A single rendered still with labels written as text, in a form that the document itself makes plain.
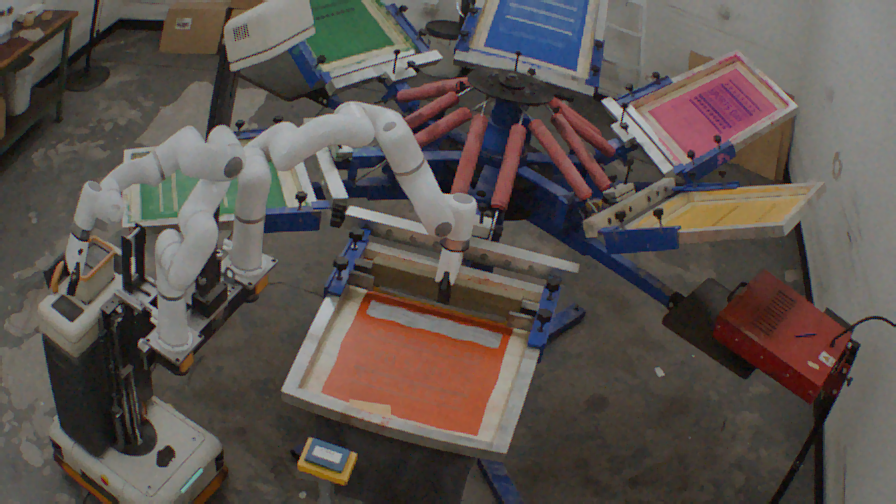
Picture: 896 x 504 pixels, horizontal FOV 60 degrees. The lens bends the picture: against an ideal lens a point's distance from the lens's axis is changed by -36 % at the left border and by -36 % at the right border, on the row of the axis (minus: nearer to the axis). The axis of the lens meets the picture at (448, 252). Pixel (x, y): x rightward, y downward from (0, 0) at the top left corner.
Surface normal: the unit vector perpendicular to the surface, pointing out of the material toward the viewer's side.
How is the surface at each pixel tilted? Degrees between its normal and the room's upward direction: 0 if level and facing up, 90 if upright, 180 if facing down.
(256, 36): 90
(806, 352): 0
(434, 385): 0
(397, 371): 0
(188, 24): 90
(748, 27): 90
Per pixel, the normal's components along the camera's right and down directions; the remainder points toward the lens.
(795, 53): -0.21, 0.49
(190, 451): 0.16, -0.83
